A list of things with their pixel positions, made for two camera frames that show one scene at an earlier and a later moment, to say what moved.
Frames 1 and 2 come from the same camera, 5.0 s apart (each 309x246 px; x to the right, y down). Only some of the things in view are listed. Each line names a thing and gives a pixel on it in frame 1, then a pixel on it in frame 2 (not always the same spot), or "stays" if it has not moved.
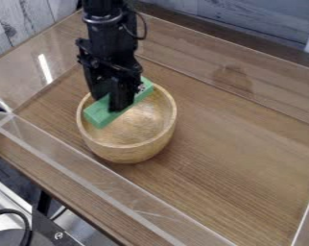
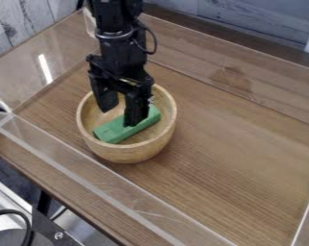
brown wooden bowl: [137, 135] stays
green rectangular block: [97, 112] -> [110, 132]
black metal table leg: [44, 203] stays
